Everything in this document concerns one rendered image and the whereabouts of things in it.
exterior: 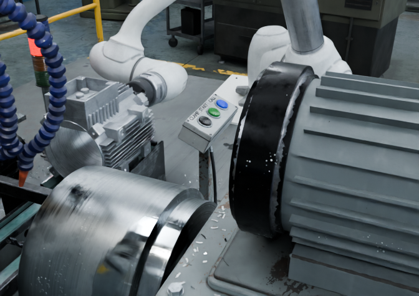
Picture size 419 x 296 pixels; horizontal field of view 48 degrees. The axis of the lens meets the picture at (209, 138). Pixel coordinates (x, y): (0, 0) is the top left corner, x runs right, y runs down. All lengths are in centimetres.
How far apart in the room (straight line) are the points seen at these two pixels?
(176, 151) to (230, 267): 98
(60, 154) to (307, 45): 78
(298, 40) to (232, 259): 102
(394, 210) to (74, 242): 38
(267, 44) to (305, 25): 23
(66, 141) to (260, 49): 77
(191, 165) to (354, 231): 99
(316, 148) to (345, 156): 2
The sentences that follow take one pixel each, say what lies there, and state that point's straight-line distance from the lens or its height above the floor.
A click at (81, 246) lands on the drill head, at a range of 61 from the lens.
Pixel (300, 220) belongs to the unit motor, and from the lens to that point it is 44.
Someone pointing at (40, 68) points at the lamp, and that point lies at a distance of 138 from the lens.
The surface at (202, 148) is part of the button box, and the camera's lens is 103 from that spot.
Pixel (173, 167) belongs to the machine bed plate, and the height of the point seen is 80.
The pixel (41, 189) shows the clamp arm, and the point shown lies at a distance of 92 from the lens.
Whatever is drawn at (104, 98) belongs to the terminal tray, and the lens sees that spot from 103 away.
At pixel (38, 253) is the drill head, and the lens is 65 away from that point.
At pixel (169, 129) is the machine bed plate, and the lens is 159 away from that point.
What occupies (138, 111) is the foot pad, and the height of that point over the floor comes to 107.
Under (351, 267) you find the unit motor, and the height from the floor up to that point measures 121.
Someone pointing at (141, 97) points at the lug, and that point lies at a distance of 112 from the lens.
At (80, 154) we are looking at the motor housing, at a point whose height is 96.
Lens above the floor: 152
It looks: 28 degrees down
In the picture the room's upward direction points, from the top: straight up
